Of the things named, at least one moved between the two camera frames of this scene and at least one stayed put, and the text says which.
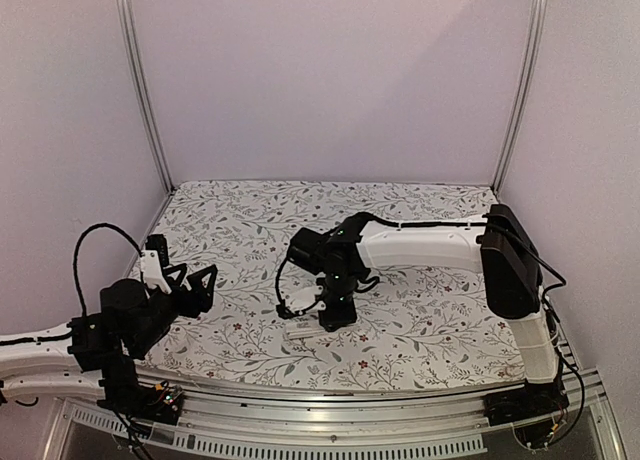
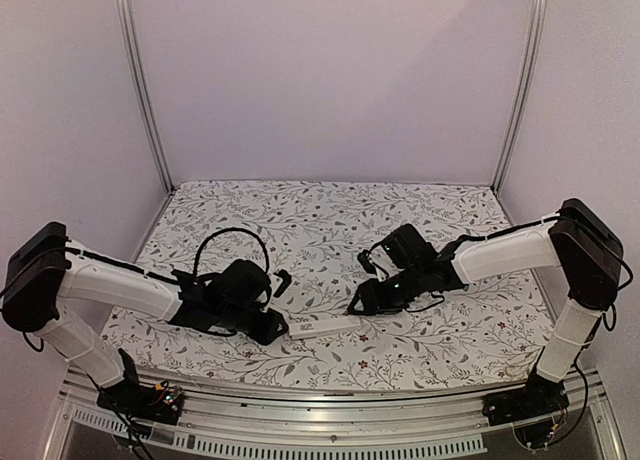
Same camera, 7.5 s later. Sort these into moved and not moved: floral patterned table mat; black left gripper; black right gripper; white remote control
Moved: black left gripper; black right gripper
Not moved: white remote control; floral patterned table mat
